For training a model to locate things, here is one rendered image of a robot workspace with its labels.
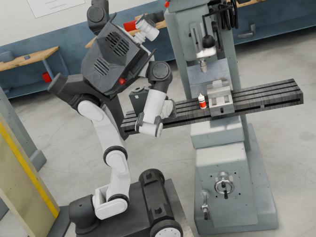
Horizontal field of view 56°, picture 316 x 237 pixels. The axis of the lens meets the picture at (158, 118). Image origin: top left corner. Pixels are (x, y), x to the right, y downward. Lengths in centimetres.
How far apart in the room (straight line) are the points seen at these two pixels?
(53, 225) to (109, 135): 167
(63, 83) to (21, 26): 576
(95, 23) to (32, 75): 612
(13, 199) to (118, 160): 129
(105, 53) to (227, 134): 96
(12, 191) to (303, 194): 236
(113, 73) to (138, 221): 97
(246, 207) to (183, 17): 129
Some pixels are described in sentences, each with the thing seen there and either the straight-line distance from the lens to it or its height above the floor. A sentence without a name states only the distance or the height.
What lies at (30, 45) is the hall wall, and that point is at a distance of 732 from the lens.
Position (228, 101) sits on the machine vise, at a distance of 192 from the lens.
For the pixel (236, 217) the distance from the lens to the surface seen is 222.
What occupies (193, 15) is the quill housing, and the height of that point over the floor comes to 158.
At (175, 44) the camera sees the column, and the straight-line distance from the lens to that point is 235.
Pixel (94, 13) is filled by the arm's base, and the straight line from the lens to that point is 157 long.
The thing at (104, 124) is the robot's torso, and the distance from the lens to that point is 162.
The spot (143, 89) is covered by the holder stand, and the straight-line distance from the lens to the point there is 213.
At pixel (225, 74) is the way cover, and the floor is 101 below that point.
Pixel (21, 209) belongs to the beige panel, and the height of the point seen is 44.
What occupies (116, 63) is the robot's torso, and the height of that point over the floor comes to 157.
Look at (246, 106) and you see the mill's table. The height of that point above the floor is 94.
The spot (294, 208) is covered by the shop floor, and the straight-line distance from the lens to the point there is 260.
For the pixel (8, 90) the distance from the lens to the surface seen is 766.
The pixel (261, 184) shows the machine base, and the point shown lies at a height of 20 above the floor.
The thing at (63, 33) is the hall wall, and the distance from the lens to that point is 688.
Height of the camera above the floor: 193
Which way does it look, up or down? 28 degrees down
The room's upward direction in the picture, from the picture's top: 18 degrees counter-clockwise
